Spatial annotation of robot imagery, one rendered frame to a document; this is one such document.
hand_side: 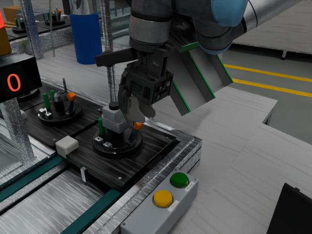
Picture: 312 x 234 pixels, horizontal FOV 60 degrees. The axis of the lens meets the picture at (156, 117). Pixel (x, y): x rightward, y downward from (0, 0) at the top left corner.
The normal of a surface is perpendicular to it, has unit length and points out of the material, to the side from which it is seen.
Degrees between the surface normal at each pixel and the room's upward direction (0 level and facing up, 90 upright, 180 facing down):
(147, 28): 90
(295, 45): 90
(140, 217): 0
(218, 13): 113
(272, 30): 90
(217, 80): 45
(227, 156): 0
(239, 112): 0
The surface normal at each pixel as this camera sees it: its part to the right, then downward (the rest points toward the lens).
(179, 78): 0.49, -0.32
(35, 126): 0.00, -0.85
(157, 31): 0.38, 0.55
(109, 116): -0.59, 0.43
